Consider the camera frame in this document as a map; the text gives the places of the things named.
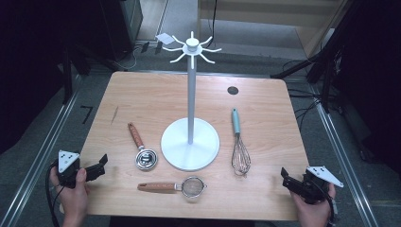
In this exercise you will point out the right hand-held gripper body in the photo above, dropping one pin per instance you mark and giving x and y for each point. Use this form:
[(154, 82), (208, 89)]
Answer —
[(318, 184)]

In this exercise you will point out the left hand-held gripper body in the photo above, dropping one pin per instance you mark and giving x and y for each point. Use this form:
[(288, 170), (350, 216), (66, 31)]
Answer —
[(66, 160)]

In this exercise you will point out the white utensil rack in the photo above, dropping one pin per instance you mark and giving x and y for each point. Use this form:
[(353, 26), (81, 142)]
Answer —
[(190, 94)]

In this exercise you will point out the person's right hand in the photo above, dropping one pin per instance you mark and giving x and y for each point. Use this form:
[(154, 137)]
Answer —
[(312, 213)]

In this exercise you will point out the person's left hand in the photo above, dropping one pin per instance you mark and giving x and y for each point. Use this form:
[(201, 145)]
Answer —
[(74, 198)]

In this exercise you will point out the black metal stand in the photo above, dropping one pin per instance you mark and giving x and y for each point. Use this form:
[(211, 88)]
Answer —
[(67, 78)]

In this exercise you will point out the round black table grommet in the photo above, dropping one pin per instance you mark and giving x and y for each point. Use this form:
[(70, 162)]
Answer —
[(233, 90)]

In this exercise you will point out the black tripod stand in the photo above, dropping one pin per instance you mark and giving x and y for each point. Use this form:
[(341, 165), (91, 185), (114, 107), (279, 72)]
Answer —
[(327, 63)]

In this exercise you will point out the black cabinet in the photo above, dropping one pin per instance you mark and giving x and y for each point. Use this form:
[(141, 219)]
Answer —
[(123, 28)]

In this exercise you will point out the white paper sheet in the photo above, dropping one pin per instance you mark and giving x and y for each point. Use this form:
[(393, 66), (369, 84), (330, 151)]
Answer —
[(165, 38)]

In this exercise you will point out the light wooden platform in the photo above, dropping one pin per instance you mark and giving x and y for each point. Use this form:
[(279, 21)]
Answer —
[(268, 11)]

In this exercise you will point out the aluminium floor rail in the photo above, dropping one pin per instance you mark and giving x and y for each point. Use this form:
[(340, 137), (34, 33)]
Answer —
[(41, 157), (340, 151)]

